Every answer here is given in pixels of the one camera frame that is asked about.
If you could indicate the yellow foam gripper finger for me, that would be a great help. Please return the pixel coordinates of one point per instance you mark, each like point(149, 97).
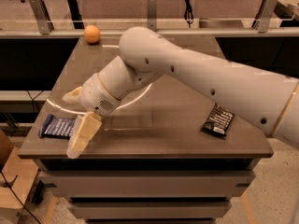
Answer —
point(85, 128)
point(73, 96)

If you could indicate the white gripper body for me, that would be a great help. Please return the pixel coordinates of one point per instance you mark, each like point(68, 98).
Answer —
point(95, 97)

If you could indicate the blue rxbar blueberry wrapper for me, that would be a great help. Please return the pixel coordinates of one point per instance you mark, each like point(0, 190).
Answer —
point(54, 127)

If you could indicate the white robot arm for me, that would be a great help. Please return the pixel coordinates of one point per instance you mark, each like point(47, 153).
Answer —
point(267, 100)

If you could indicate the black rxbar wrapper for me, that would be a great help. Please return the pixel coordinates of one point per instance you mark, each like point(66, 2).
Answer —
point(218, 121)

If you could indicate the orange ball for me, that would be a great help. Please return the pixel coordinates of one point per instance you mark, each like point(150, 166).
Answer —
point(92, 34)

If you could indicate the grey drawer cabinet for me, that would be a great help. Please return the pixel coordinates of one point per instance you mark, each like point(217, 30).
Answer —
point(148, 197)

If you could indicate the cardboard box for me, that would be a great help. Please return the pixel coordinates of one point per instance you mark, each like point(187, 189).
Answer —
point(16, 181)

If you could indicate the left metal bracket post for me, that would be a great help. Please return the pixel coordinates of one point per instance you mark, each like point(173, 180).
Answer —
point(42, 16)

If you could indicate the metal bracket post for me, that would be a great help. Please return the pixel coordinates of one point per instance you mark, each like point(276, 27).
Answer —
point(266, 15)
point(42, 16)
point(152, 14)

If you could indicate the metal rail barrier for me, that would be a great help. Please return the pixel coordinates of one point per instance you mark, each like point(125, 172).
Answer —
point(280, 32)

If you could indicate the middle metal bracket post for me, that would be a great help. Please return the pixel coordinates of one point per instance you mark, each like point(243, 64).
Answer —
point(152, 14)

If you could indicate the right metal bracket post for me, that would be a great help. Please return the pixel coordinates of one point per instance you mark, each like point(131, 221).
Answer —
point(266, 15)

